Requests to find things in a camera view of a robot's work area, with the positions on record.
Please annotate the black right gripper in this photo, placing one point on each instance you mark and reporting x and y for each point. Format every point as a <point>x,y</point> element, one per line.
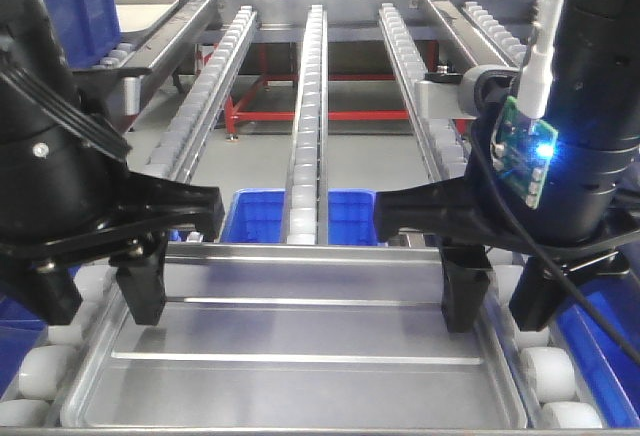
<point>578,214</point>

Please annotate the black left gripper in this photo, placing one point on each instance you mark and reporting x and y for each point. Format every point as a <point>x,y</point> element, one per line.
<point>61,173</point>

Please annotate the silver ribbed metal tray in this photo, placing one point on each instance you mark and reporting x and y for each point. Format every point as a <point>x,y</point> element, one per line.
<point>333,339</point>

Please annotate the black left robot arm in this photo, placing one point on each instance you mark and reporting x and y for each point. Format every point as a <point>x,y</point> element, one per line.
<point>28,40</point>

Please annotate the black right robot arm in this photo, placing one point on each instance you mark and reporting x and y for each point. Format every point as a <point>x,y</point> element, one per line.
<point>567,35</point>

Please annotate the left steel shelf divider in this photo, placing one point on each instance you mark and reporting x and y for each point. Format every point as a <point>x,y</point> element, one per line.
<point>162,32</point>

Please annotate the blue bin lower left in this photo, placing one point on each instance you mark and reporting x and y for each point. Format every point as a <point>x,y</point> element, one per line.
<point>20,330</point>

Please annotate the green circuit board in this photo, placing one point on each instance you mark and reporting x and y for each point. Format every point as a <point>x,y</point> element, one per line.
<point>522,150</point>

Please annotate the blue bin lower right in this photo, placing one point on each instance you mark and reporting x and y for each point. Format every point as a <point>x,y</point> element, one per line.
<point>611,376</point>

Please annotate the blue bin below centre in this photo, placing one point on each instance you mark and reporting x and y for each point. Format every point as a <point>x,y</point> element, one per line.
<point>255,216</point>

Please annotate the blue bin upper left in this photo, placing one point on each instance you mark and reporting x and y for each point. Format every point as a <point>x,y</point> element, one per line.
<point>87,29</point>

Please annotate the right white roller rail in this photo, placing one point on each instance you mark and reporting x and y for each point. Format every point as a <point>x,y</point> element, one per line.
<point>529,380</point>

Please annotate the white roller rail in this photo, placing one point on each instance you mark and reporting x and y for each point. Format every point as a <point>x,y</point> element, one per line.
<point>200,101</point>
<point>305,210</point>
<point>529,380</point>

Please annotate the left white roller rail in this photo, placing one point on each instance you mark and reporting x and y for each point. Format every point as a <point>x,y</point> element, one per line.
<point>200,101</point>

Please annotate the middle white roller rail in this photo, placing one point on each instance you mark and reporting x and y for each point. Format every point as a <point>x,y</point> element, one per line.
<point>305,210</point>

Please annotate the far left roller rail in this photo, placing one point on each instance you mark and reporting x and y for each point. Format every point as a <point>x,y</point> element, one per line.
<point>117,56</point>

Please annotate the far right roller rail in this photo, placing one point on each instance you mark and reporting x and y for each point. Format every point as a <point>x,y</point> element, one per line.
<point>497,34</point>

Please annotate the red metal cart frame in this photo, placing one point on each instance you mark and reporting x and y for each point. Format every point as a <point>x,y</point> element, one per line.
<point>364,96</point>

